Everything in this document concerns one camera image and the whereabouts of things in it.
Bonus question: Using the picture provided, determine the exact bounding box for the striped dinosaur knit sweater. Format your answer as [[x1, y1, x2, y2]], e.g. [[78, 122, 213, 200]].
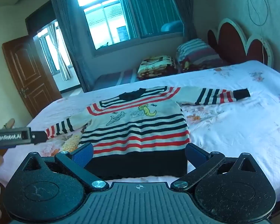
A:
[[46, 86, 250, 180]]

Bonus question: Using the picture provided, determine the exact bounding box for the wooden side table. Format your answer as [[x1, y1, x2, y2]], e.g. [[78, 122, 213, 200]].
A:
[[3, 118, 15, 129]]

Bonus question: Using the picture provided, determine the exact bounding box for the white floral bed quilt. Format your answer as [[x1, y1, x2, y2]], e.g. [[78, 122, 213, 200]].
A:
[[0, 60, 280, 202]]

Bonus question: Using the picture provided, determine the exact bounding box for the brown wooden door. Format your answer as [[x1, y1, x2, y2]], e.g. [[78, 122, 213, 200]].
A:
[[2, 36, 62, 118]]

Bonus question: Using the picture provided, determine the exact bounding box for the white balcony curtain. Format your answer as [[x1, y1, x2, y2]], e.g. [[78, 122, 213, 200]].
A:
[[47, 23, 71, 81]]

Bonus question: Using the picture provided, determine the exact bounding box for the striped purple bed sheet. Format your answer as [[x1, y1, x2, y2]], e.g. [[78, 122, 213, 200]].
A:
[[93, 68, 139, 91]]

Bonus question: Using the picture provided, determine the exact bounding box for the folded yellow patterned blanket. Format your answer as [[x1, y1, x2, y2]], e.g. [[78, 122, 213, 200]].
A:
[[137, 55, 178, 80]]

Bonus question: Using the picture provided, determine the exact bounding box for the striped pillow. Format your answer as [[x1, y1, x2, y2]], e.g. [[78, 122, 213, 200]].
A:
[[176, 38, 228, 72]]

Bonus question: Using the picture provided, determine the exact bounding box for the grey left curtain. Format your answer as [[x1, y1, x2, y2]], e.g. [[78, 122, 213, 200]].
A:
[[51, 0, 94, 92]]

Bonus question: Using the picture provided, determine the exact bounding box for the grey curtain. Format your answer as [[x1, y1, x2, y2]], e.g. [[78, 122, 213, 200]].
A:
[[173, 0, 197, 41], [51, 0, 94, 92]]

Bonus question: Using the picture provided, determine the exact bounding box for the red heart-shaped headboard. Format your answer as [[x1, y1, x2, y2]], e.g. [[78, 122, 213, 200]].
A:
[[207, 18, 274, 68]]

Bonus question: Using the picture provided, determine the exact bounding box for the large sliding window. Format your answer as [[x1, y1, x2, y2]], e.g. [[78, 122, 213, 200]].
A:
[[77, 0, 183, 50]]

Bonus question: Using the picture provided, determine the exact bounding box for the grey right curtain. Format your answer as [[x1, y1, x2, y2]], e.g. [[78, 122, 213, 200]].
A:
[[173, 0, 197, 41]]

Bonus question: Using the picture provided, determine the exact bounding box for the hanging wall cable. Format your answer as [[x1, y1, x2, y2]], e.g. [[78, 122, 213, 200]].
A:
[[246, 0, 270, 62]]

